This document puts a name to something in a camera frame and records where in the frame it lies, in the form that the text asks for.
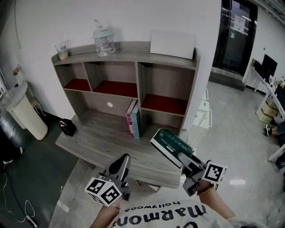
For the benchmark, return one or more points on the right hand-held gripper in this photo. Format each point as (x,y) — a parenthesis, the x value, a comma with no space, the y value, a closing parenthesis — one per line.
(214,172)

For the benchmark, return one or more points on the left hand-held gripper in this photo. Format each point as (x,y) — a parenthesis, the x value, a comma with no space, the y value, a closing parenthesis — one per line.
(102,191)

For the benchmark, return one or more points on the green book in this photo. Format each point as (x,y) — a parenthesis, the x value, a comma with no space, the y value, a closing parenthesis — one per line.
(171,142)

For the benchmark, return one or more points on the person's left forearm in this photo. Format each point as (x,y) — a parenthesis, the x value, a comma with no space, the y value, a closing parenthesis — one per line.
(104,217)

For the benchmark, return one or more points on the person's right forearm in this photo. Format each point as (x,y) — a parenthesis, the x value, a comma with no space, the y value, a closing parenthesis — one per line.
(219,204)

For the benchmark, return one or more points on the grey wooden desk with hutch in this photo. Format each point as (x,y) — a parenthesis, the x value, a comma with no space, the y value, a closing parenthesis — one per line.
(107,142)

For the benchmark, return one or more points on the white office desk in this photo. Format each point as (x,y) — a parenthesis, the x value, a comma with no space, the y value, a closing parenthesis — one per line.
(277,153)

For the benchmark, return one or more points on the black computer monitor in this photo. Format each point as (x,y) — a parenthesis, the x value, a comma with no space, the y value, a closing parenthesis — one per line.
(269,66)
(281,94)

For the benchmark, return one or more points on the white drawer cabinet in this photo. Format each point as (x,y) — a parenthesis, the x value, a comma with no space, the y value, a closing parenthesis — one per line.
(201,124)

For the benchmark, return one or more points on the teal book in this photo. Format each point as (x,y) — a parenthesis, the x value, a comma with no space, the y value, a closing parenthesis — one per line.
(136,124)

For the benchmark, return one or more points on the pink book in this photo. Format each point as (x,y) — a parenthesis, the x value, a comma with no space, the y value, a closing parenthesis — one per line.
(129,122)

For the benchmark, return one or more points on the person's white printed shirt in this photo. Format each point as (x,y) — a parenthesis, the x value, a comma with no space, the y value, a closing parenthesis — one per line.
(178,222)

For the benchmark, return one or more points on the black pen holder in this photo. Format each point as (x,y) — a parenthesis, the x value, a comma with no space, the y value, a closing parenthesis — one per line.
(67,128)

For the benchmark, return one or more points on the grey door step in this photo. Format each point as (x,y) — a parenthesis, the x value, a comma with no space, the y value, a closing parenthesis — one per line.
(225,78)

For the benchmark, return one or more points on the cardboard box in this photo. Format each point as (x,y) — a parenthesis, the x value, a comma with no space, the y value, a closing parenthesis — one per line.
(269,111)

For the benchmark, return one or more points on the white power strip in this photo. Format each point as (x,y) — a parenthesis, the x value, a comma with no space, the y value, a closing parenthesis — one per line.
(32,221)

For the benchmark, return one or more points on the white flat box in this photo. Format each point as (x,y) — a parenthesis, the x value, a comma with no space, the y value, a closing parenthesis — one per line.
(172,43)

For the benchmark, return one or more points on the dark grey sofa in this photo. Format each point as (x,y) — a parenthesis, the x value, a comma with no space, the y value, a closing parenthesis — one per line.
(9,127)

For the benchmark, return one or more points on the black glass double door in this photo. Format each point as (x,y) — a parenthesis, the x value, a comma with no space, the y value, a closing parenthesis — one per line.
(225,44)

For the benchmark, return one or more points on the clear jar pale blue lid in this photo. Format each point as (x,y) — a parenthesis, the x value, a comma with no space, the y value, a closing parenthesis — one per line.
(104,42)

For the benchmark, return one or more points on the clear plastic cup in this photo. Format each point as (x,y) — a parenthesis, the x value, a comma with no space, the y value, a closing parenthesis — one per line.
(62,52)

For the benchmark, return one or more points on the white vase with dried flowers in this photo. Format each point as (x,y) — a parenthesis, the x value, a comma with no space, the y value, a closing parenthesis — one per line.
(17,75)

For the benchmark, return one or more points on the white paper notice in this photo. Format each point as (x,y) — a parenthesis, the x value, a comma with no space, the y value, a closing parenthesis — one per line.
(240,23)

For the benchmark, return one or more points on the white round pedestal table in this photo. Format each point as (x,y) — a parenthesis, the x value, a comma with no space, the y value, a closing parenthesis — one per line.
(31,118)

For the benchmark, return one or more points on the white wall conduit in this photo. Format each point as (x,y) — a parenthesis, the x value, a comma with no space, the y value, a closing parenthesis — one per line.
(17,26)

